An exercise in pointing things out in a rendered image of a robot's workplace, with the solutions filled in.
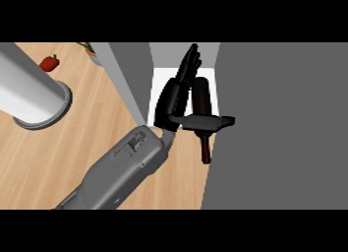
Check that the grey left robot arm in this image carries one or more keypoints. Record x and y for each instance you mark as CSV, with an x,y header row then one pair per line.
x,y
125,164

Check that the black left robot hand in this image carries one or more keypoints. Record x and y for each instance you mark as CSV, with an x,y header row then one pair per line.
x,y
171,101

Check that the dark wine bottle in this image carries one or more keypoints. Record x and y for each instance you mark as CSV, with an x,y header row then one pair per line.
x,y
201,95

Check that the potted green plant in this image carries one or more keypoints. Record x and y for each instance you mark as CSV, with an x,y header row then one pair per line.
x,y
90,50

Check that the grey cabinet side panel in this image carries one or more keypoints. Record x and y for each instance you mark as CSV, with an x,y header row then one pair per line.
x,y
128,78

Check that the large dark grey door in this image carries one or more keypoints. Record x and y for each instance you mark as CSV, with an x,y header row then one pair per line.
x,y
283,126

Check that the red bell pepper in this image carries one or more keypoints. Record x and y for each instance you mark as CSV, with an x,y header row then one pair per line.
x,y
49,63

